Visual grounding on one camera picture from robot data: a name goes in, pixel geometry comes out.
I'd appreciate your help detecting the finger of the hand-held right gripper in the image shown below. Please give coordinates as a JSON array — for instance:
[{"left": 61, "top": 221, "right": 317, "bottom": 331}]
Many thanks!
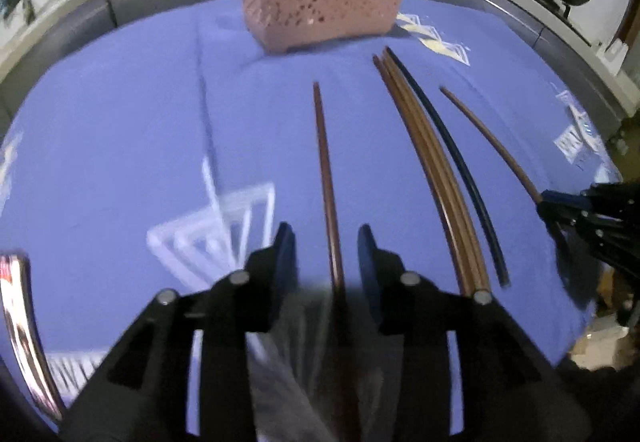
[
  {"left": 540, "top": 181, "right": 640, "bottom": 213},
  {"left": 536, "top": 203, "right": 640, "bottom": 273}
]

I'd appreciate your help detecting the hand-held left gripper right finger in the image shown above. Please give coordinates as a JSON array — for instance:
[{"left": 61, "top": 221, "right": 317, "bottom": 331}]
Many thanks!
[{"left": 357, "top": 225, "right": 591, "bottom": 442}]

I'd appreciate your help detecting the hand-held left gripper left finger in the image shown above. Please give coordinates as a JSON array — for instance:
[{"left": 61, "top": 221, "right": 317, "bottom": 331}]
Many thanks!
[{"left": 60, "top": 222, "right": 299, "bottom": 442}]

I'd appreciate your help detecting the brown chopstick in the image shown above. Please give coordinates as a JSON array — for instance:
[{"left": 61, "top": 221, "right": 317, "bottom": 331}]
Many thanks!
[
  {"left": 372, "top": 54, "right": 471, "bottom": 297},
  {"left": 439, "top": 86, "right": 547, "bottom": 205},
  {"left": 312, "top": 82, "right": 349, "bottom": 348},
  {"left": 378, "top": 52, "right": 481, "bottom": 295},
  {"left": 382, "top": 48, "right": 492, "bottom": 290}
]

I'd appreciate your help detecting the dark blue chopstick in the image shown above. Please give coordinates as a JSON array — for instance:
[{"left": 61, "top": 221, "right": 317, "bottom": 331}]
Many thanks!
[{"left": 385, "top": 46, "right": 511, "bottom": 287}]

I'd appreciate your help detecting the kitchen counter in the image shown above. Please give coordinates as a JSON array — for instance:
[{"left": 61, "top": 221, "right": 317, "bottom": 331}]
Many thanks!
[{"left": 0, "top": 0, "right": 623, "bottom": 127}]

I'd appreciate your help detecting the white plastic object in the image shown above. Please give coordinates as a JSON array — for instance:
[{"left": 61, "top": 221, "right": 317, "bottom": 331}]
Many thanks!
[{"left": 597, "top": 40, "right": 631, "bottom": 75}]

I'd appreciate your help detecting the blue printed tablecloth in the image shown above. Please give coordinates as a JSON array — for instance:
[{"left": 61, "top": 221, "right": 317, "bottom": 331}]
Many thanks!
[{"left": 0, "top": 0, "right": 626, "bottom": 442}]

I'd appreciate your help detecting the black smartphone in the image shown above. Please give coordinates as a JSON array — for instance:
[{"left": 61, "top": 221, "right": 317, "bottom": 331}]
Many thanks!
[{"left": 0, "top": 249, "right": 67, "bottom": 423}]

